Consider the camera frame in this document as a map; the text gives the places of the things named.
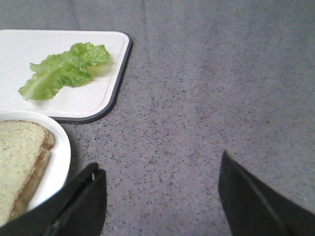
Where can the white cutting board dark rim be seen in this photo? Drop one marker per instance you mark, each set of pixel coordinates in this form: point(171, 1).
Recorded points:
point(21, 47)

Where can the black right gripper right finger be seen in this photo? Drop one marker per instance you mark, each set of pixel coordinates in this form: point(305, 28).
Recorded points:
point(253, 208)

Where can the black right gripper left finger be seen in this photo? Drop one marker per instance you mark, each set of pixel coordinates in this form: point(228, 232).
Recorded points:
point(78, 209)

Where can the white round plate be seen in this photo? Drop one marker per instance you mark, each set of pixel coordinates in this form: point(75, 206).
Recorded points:
point(58, 167)

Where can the bread slice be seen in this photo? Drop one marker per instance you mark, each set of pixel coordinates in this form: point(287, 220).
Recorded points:
point(21, 143)
point(29, 185)

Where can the green lettuce leaf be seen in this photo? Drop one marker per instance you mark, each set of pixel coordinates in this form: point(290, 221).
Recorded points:
point(67, 69)

